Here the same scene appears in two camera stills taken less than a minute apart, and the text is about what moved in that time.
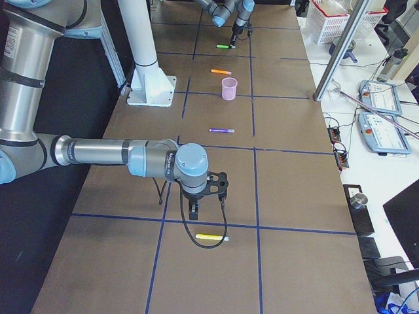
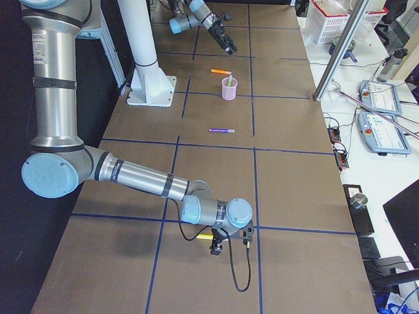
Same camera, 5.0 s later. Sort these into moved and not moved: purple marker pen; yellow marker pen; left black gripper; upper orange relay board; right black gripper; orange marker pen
Moved: right black gripper; left black gripper
Not moved: orange marker pen; upper orange relay board; yellow marker pen; purple marker pen
